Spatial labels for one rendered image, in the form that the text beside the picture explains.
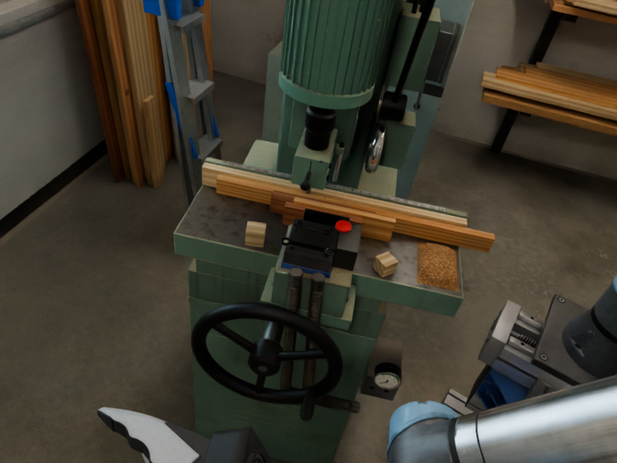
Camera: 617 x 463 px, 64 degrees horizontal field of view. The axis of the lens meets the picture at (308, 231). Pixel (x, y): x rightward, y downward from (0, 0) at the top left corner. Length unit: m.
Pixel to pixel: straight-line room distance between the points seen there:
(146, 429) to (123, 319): 1.66
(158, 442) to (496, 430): 0.28
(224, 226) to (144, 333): 1.02
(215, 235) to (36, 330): 1.20
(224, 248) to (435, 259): 0.43
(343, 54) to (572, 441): 0.62
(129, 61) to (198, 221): 1.38
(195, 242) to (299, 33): 0.46
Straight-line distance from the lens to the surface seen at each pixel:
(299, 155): 0.98
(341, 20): 0.82
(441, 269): 1.03
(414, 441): 0.53
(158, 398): 1.85
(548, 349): 1.15
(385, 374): 1.13
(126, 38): 2.32
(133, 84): 2.40
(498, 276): 2.54
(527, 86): 2.90
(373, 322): 1.10
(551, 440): 0.48
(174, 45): 1.78
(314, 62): 0.85
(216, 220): 1.07
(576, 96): 2.94
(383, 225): 1.06
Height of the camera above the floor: 1.60
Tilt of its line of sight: 41 degrees down
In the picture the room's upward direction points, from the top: 10 degrees clockwise
